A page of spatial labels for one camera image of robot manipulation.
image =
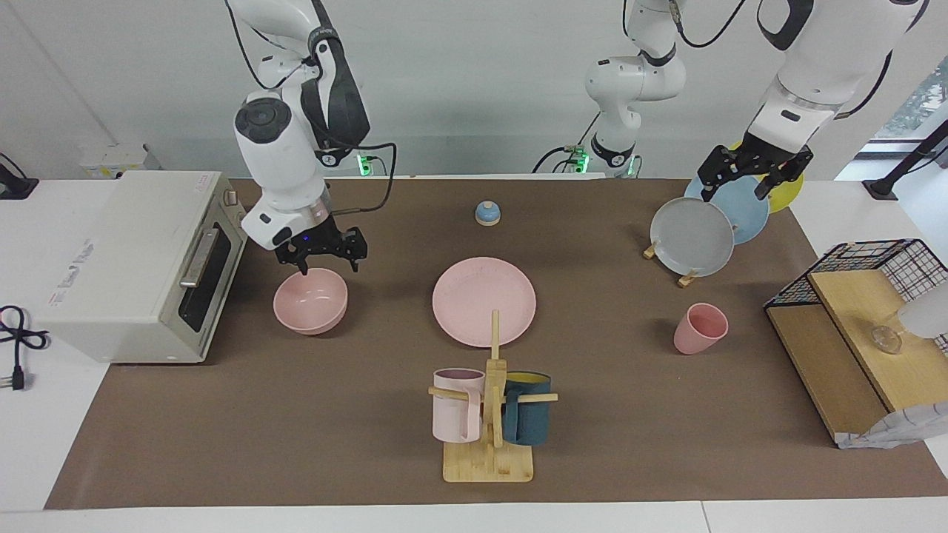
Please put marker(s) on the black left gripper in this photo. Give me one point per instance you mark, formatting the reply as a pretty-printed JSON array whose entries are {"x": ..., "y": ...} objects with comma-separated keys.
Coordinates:
[{"x": 770, "y": 155}]

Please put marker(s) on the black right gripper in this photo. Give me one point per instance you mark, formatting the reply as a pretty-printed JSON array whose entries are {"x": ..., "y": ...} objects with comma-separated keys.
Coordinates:
[{"x": 322, "y": 240}]

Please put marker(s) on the pink bowl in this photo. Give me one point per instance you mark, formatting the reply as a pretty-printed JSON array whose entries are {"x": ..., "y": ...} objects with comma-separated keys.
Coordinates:
[{"x": 311, "y": 303}]

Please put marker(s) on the pink cup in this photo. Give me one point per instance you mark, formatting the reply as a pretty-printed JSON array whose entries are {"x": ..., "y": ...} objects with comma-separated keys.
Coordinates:
[{"x": 696, "y": 333}]

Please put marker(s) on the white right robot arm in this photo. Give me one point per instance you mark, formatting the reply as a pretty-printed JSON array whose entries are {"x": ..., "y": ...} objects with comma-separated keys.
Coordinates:
[{"x": 278, "y": 163}]

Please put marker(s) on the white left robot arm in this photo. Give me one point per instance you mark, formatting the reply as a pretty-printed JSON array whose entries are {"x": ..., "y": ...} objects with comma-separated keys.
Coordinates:
[{"x": 815, "y": 59}]

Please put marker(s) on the yellow plate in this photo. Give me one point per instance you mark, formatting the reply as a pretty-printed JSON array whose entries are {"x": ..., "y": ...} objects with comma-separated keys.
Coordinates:
[{"x": 786, "y": 196}]

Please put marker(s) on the light blue plate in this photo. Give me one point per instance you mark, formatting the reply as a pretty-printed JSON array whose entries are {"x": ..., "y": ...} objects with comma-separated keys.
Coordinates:
[{"x": 748, "y": 215}]

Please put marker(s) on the grey plate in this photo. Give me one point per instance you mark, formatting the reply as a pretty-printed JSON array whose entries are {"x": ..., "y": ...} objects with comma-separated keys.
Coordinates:
[{"x": 692, "y": 237}]

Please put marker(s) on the wooden plate rack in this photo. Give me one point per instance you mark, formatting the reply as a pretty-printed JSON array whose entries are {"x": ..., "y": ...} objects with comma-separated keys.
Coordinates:
[{"x": 687, "y": 280}]

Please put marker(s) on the pink plate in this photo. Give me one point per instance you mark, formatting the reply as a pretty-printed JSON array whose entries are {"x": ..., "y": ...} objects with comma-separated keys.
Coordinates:
[{"x": 478, "y": 296}]

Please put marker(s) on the brown table mat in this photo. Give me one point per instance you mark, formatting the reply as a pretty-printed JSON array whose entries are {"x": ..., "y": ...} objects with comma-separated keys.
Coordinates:
[{"x": 296, "y": 429}]

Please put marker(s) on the pale pink mug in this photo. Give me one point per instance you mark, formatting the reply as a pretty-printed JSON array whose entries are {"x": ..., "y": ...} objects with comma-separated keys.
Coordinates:
[{"x": 455, "y": 414}]

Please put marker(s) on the beige toaster oven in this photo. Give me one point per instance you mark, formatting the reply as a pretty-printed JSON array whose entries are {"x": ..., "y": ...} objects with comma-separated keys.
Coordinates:
[{"x": 118, "y": 259}]

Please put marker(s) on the clear glass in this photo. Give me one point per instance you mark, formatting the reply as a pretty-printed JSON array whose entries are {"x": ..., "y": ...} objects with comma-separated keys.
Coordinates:
[{"x": 886, "y": 339}]

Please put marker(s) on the frosted white cup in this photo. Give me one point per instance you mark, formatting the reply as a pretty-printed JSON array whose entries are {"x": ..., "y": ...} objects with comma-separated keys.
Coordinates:
[{"x": 926, "y": 312}]

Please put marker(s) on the white power strip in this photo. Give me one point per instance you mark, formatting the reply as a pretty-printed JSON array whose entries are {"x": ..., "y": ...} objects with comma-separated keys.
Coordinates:
[{"x": 118, "y": 159}]

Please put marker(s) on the dark teal mug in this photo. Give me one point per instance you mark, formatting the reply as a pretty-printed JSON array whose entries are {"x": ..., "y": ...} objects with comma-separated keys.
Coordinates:
[{"x": 527, "y": 422}]

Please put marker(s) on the wooden mug tree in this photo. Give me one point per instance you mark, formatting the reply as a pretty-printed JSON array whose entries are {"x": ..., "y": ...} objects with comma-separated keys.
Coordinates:
[{"x": 489, "y": 463}]

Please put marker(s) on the black camera stand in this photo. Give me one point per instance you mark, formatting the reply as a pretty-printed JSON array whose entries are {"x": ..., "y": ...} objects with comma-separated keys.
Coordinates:
[
  {"x": 903, "y": 159},
  {"x": 13, "y": 183}
]

